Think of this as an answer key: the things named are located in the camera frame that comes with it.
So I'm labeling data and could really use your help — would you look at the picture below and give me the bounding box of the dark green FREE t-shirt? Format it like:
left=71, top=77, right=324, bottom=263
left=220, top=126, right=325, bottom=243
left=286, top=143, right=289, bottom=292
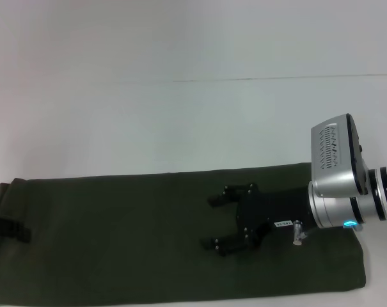
left=0, top=162, right=369, bottom=307

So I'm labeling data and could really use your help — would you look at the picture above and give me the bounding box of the silver cable plug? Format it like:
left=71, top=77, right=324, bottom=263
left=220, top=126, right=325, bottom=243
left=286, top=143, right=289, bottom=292
left=292, top=220, right=306, bottom=246

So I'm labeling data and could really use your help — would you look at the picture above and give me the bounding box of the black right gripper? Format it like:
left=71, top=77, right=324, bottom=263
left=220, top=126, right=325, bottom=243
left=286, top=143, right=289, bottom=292
left=199, top=184, right=315, bottom=257

